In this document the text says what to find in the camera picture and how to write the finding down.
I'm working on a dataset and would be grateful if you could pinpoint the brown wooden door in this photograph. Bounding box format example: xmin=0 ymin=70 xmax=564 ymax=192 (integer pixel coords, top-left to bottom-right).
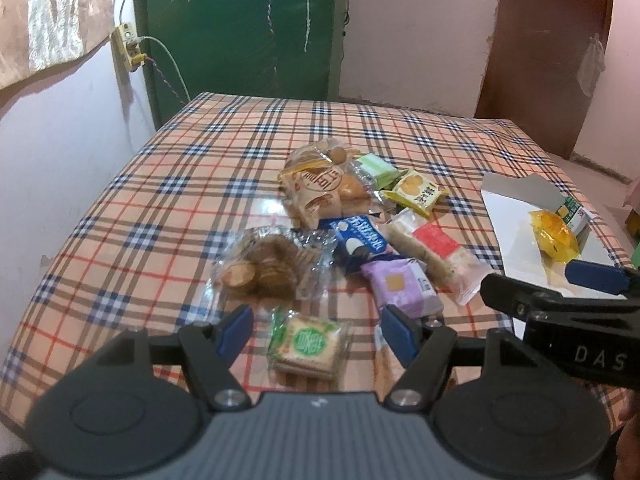
xmin=472 ymin=0 xmax=617 ymax=161

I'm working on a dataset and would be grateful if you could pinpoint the beige patterned curtain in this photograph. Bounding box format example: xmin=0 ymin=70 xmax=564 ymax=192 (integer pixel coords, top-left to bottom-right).
xmin=0 ymin=0 xmax=118 ymax=92

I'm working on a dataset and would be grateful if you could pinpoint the yellow cookie packet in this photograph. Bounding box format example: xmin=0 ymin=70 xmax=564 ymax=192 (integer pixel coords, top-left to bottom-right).
xmin=378 ymin=169 xmax=448 ymax=220

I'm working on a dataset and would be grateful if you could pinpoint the white charger cable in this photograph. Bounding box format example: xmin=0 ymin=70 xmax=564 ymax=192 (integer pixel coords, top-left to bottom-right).
xmin=137 ymin=35 xmax=192 ymax=104

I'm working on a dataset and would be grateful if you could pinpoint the green label cracker packet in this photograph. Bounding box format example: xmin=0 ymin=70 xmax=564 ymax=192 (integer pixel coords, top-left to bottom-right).
xmin=266 ymin=310 xmax=352 ymax=387

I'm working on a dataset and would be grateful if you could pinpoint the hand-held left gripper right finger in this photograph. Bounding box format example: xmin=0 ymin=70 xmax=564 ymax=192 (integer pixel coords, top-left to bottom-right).
xmin=381 ymin=305 xmax=539 ymax=412

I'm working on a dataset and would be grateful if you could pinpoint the white plastic bag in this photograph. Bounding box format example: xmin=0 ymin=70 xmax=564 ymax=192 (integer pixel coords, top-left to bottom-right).
xmin=577 ymin=32 xmax=609 ymax=99

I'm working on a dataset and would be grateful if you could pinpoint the clear packet of tan cake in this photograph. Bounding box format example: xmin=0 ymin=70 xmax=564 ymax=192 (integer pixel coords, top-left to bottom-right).
xmin=374 ymin=324 xmax=410 ymax=397

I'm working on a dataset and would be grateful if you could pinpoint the blue snack packet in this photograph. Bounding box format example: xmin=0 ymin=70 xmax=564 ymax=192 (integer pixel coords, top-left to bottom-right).
xmin=327 ymin=214 xmax=392 ymax=274

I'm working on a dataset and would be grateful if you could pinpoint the clear bag of bread buns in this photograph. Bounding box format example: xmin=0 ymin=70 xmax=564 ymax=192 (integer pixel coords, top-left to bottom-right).
xmin=277 ymin=141 xmax=374 ymax=229

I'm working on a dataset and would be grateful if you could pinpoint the green wafer packet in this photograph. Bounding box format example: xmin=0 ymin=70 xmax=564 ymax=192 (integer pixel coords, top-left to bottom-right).
xmin=351 ymin=152 xmax=402 ymax=192

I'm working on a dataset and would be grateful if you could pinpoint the yellowed wall socket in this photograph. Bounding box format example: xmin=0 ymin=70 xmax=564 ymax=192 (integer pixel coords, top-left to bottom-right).
xmin=111 ymin=22 xmax=147 ymax=74

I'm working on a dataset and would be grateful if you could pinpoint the yellow orange snack packet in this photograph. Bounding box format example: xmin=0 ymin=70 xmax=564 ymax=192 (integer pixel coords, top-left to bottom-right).
xmin=529 ymin=210 xmax=581 ymax=266

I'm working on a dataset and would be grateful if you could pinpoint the clear packet with red label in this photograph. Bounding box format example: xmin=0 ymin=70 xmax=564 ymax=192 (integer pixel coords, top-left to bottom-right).
xmin=381 ymin=208 xmax=494 ymax=307

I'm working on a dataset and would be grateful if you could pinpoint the white cardboard box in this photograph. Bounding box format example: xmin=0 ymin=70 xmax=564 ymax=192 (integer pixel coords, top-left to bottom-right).
xmin=481 ymin=172 xmax=633 ymax=342

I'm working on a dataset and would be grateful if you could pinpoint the purple snack packet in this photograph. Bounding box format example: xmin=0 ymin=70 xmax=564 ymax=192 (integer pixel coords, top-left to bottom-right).
xmin=361 ymin=257 xmax=444 ymax=319

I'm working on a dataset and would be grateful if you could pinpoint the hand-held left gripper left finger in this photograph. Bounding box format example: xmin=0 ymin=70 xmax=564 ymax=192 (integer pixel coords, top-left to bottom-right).
xmin=99 ymin=304 xmax=256 ymax=412

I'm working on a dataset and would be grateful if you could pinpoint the clear bag of brown cookies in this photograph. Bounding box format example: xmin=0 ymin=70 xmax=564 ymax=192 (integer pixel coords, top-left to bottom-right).
xmin=212 ymin=226 xmax=337 ymax=304

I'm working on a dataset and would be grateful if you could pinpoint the green and white snack packet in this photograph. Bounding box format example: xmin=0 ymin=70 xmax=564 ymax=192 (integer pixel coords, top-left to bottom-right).
xmin=556 ymin=195 xmax=592 ymax=237

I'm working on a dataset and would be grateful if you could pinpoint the plaid tablecloth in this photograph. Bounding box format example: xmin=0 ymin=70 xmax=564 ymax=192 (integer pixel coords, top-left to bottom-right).
xmin=0 ymin=91 xmax=640 ymax=426

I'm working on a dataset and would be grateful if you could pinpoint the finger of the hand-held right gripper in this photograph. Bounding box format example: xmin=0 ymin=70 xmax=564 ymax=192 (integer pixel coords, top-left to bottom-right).
xmin=480 ymin=272 xmax=632 ymax=332
xmin=565 ymin=259 xmax=640 ymax=299

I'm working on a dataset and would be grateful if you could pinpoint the green door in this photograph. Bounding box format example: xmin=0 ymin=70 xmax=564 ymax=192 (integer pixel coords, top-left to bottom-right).
xmin=135 ymin=0 xmax=351 ymax=131

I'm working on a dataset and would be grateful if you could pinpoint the braided red blue cable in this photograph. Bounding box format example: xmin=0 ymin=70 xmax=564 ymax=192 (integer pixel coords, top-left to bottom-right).
xmin=142 ymin=55 xmax=189 ymax=107

